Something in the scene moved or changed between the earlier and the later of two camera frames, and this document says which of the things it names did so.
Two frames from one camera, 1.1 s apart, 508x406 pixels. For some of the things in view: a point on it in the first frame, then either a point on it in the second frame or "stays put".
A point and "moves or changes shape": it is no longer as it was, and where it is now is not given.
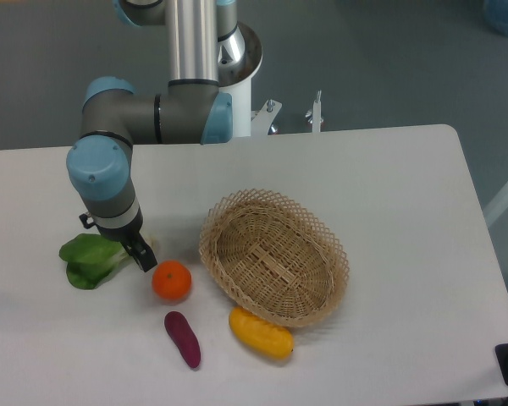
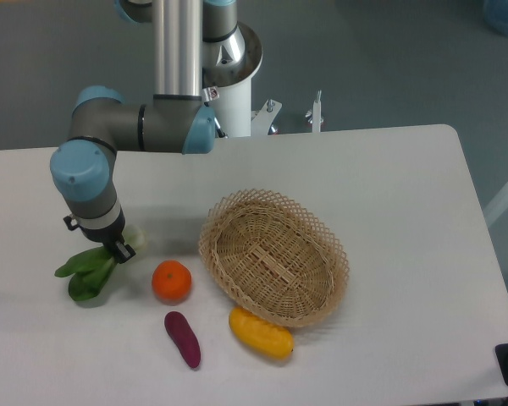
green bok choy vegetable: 90,258 moves or changes shape
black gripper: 130,238 → 108,236
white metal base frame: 261,121 stays put
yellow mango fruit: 261,337 stays put
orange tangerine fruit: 171,280 stays put
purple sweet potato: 183,335 stays put
